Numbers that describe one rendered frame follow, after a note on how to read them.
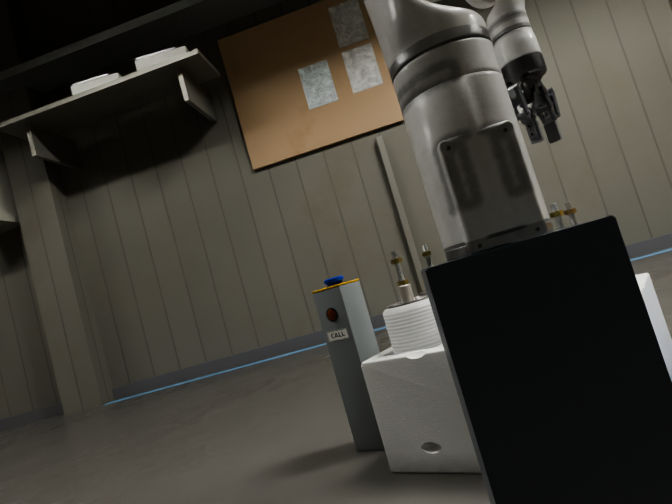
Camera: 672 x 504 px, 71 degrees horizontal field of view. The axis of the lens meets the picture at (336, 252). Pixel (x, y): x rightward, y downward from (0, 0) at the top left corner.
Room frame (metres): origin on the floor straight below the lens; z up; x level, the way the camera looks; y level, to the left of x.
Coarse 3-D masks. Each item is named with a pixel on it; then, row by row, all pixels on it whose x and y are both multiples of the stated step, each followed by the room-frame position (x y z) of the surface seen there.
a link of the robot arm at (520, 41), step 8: (512, 32) 0.81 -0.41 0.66; (520, 32) 0.80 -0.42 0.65; (528, 32) 0.81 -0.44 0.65; (496, 40) 0.83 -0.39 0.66; (504, 40) 0.82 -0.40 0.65; (512, 40) 0.81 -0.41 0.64; (520, 40) 0.80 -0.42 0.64; (528, 40) 0.80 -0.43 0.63; (536, 40) 0.81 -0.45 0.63; (496, 48) 0.83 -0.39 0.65; (504, 48) 0.82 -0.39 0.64; (512, 48) 0.81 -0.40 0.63; (520, 48) 0.80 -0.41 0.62; (528, 48) 0.80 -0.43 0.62; (536, 48) 0.81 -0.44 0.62; (504, 56) 0.82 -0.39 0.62; (512, 56) 0.81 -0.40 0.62; (520, 56) 0.80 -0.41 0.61; (504, 64) 0.83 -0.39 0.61
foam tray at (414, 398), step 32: (640, 288) 0.72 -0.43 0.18; (384, 352) 0.81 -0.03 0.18; (416, 352) 0.72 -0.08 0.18; (384, 384) 0.75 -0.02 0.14; (416, 384) 0.72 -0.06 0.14; (448, 384) 0.69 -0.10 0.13; (384, 416) 0.76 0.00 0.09; (416, 416) 0.73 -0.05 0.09; (448, 416) 0.70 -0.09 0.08; (416, 448) 0.74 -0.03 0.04; (448, 448) 0.70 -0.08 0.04
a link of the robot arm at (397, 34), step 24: (384, 0) 0.38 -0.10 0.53; (408, 0) 0.37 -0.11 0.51; (432, 0) 0.42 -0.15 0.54; (384, 24) 0.39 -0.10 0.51; (408, 24) 0.37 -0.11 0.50; (432, 24) 0.37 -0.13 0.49; (456, 24) 0.37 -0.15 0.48; (480, 24) 0.38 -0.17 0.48; (384, 48) 0.41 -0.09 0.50; (408, 48) 0.38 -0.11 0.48; (432, 48) 0.37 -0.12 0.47
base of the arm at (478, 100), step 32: (416, 64) 0.38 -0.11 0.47; (448, 64) 0.37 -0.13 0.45; (480, 64) 0.37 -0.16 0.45; (416, 96) 0.39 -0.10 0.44; (448, 96) 0.37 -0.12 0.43; (480, 96) 0.37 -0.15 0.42; (416, 128) 0.40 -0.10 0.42; (448, 128) 0.37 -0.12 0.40; (480, 128) 0.37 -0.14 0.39; (512, 128) 0.36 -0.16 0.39; (416, 160) 0.42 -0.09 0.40; (448, 160) 0.37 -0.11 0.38; (480, 160) 0.37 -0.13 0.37; (512, 160) 0.36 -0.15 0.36; (448, 192) 0.38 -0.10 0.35; (480, 192) 0.37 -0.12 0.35; (512, 192) 0.37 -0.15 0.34; (448, 224) 0.39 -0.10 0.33; (480, 224) 0.37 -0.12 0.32; (512, 224) 0.37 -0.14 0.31; (544, 224) 0.36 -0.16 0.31; (448, 256) 0.41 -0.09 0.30
